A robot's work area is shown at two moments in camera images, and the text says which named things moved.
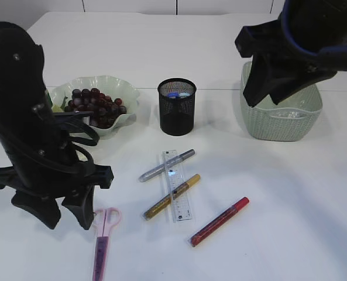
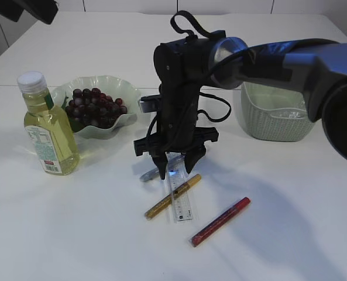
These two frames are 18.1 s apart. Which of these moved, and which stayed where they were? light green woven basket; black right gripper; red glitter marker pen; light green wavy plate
Moved: black right gripper
Stayed: light green wavy plate; red glitter marker pen; light green woven basket
